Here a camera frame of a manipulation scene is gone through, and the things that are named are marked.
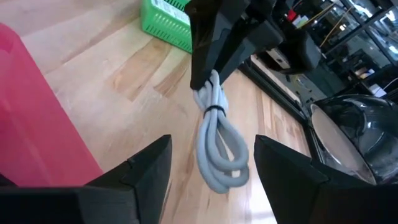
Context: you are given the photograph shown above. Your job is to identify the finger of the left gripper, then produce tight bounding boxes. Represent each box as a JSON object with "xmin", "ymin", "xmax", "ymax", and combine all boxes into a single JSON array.
[
  {"xmin": 184, "ymin": 0, "xmax": 231, "ymax": 91},
  {"xmin": 216, "ymin": 19, "xmax": 284, "ymax": 85}
]

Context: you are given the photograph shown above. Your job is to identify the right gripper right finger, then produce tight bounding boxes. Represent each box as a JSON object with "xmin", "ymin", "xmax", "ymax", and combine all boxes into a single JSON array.
[{"xmin": 253, "ymin": 134, "xmax": 398, "ymax": 224}]

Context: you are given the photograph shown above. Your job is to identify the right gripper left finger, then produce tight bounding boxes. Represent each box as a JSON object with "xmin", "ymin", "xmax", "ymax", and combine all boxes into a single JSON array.
[{"xmin": 0, "ymin": 134, "xmax": 173, "ymax": 224}]

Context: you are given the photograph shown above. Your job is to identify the white printed box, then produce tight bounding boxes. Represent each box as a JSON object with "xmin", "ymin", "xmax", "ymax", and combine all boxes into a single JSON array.
[{"xmin": 150, "ymin": 0, "xmax": 192, "ymax": 26}]

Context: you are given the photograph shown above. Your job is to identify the white cable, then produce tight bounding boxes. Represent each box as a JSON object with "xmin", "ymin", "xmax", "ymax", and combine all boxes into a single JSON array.
[{"xmin": 192, "ymin": 69, "xmax": 251, "ymax": 195}]

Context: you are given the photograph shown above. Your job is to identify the green plastic bin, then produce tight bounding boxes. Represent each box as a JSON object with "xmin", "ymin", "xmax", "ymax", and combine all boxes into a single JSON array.
[{"xmin": 140, "ymin": 0, "xmax": 194, "ymax": 54}]

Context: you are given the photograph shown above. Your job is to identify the red plastic bin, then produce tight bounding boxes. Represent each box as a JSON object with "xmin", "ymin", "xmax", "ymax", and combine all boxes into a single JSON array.
[{"xmin": 0, "ymin": 22, "xmax": 104, "ymax": 188}]

